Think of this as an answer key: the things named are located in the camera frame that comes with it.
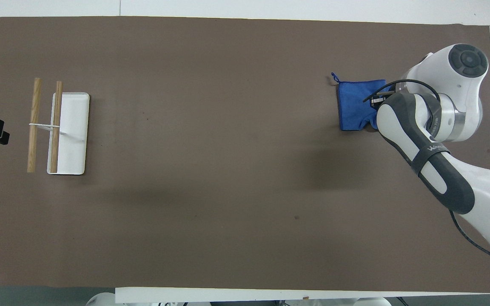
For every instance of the white towel rack wooden bars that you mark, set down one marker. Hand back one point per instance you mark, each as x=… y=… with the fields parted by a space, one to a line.
x=71 y=131

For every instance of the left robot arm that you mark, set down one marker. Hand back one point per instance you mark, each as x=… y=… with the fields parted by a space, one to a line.
x=100 y=299

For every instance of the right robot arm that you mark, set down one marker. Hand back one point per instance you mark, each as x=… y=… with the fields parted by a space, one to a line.
x=457 y=114

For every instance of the blue towel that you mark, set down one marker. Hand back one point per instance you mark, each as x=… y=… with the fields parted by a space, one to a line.
x=355 y=104

